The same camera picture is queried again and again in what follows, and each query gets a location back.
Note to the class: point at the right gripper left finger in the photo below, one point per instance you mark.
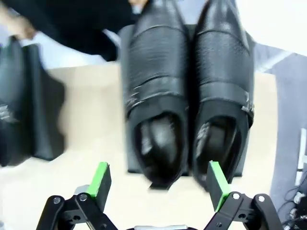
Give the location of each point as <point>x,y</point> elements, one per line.
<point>100,187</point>

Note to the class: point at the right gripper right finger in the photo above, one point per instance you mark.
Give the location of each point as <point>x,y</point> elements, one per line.
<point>217,187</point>

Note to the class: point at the black shoe stand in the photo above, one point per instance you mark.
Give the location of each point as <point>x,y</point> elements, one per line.
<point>45,107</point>
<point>125,43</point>

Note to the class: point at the person in black t-shirt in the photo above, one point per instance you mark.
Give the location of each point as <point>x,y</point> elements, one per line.
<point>84,24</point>

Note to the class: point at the person's right hand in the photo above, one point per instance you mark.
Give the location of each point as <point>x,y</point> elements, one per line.
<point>20,25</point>

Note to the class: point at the person's left hand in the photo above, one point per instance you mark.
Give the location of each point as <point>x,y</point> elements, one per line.
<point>140,2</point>

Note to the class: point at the white metal floor bar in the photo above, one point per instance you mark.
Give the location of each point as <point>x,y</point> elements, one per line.
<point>302,155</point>

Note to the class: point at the white side table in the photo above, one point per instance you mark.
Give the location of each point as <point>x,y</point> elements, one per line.
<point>275,24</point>

